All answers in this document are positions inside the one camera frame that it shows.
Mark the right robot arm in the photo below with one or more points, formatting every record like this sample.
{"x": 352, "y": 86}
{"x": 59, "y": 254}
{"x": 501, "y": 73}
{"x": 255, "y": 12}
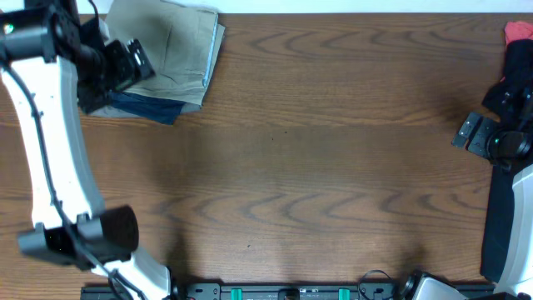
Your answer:
{"x": 516, "y": 279}

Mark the red cloth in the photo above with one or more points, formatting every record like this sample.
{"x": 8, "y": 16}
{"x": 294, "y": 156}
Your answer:
{"x": 520, "y": 30}

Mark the light khaki shorts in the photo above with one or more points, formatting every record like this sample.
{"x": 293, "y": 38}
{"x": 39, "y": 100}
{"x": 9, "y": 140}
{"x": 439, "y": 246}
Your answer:
{"x": 178, "y": 41}

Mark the folded grey shorts under navy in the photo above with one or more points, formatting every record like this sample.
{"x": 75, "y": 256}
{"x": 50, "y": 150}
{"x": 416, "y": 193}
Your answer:
{"x": 111, "y": 112}

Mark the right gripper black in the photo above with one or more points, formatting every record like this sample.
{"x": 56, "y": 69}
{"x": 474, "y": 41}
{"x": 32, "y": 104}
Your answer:
{"x": 479, "y": 143}

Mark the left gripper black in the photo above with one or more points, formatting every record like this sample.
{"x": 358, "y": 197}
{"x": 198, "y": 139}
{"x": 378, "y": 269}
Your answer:
{"x": 120, "y": 55}

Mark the folded navy blue shorts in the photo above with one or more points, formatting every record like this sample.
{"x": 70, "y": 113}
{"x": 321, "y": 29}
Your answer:
{"x": 161, "y": 110}

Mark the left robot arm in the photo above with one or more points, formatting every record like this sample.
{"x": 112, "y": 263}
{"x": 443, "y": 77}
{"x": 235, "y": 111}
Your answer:
{"x": 55, "y": 68}

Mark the black garment at right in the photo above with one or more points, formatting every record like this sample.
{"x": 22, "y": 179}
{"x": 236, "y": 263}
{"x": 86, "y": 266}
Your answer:
{"x": 502, "y": 100}

